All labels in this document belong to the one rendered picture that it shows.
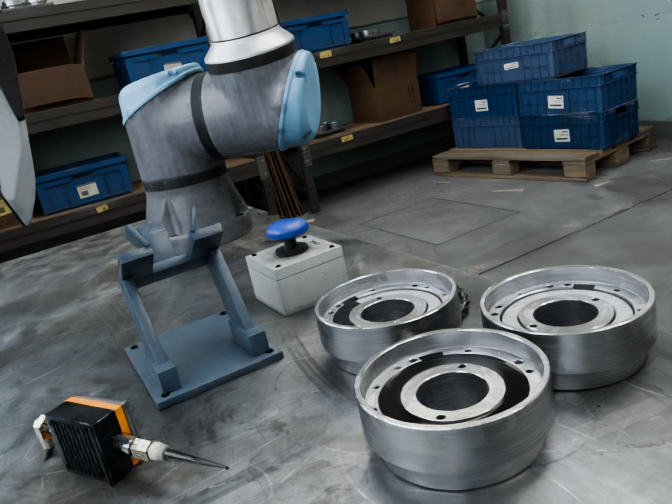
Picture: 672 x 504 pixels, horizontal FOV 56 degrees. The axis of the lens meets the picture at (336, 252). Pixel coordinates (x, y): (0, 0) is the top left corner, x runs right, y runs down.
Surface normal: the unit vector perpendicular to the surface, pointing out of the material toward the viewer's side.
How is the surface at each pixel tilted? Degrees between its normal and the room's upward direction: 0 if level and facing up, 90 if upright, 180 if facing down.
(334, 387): 0
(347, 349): 90
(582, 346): 90
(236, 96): 99
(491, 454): 90
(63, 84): 84
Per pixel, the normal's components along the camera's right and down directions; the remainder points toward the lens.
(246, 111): -0.22, 0.47
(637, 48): -0.85, 0.32
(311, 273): 0.49, 0.18
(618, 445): -0.20, -0.93
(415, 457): -0.49, 0.36
